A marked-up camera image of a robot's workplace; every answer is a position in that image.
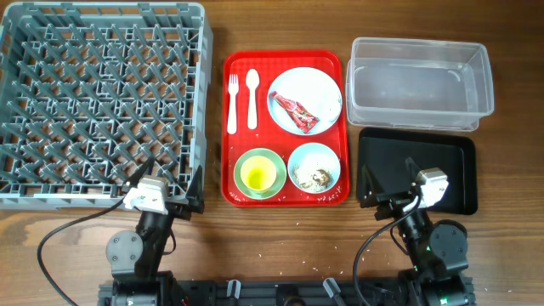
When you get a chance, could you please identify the light blue plate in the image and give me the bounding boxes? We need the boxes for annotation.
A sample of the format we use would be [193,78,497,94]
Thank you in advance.
[267,67,343,136]

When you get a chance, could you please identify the red snack wrapper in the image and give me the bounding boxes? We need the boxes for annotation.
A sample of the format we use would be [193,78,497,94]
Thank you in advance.
[269,91,320,133]

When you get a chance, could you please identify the red plastic tray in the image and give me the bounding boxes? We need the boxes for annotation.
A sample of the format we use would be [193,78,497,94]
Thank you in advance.
[221,49,351,207]

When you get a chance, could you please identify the light blue bowl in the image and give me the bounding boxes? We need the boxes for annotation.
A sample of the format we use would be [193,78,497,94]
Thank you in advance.
[287,143,341,195]

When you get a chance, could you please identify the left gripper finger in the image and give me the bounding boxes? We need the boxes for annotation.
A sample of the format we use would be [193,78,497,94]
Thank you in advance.
[185,166,205,213]
[123,157,155,190]

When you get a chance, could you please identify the food scraps and rice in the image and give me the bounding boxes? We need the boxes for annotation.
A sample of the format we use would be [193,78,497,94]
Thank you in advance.
[293,165,332,193]

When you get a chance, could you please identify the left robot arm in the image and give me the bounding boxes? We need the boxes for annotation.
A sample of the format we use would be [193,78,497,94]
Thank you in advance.
[106,157,205,282]

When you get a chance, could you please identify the yellow cup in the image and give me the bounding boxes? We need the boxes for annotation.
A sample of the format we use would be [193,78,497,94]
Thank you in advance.
[241,156,277,193]

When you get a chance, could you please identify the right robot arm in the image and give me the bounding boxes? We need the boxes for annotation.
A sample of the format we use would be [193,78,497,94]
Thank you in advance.
[360,158,468,280]

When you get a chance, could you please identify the green bowl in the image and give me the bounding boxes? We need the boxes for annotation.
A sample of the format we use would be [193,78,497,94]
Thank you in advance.
[232,148,287,201]

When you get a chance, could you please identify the grey dishwasher rack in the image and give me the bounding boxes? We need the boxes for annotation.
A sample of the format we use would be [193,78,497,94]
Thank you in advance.
[1,1,213,210]

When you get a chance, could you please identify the white plastic spoon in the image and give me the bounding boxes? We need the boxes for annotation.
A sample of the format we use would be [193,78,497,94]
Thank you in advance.
[246,68,260,130]

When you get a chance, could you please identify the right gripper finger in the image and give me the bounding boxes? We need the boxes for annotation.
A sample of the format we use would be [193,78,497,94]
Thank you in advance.
[360,165,385,207]
[405,157,422,186]

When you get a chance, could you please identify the black plastic tray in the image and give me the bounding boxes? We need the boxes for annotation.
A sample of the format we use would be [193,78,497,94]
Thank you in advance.
[356,127,478,215]

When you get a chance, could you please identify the clear plastic bin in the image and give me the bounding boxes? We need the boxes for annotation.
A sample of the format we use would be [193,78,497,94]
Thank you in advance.
[345,37,495,132]

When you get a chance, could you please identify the white plastic fork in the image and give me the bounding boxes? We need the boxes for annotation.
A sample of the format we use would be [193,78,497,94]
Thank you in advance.
[227,74,239,134]

